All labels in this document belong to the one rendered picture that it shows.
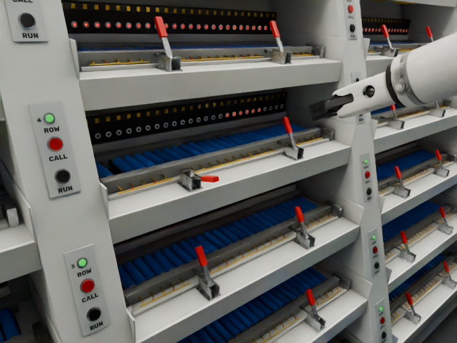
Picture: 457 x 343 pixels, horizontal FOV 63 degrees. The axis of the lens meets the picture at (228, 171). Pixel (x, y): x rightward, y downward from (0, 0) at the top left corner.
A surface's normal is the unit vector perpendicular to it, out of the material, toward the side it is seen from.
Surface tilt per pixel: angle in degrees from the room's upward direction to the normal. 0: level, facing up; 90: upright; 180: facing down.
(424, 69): 83
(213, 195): 110
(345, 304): 20
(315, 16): 90
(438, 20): 90
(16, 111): 90
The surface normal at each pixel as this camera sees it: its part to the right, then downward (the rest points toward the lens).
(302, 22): -0.77, 0.22
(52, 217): 0.62, 0.03
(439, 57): -0.82, -0.09
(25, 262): 0.63, 0.36
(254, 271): 0.07, -0.91
